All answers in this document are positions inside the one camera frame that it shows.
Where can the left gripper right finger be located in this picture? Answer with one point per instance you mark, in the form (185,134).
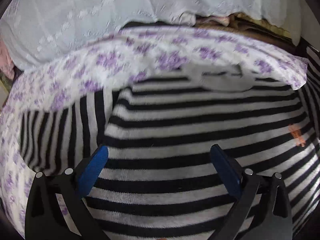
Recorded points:
(273,219)

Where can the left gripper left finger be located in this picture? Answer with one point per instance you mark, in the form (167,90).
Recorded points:
(44,218)

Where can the black white striped sweater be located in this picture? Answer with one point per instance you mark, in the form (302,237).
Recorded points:
(159,181)

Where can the pink floral cloth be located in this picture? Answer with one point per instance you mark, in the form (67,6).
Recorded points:
(6,63)

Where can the brown folded blanket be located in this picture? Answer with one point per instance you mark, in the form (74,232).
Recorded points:
(242,24)

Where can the purple floral bed quilt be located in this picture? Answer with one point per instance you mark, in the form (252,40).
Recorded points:
(113,61)

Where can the light blue lace cover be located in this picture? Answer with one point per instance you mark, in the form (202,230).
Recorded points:
(38,31)

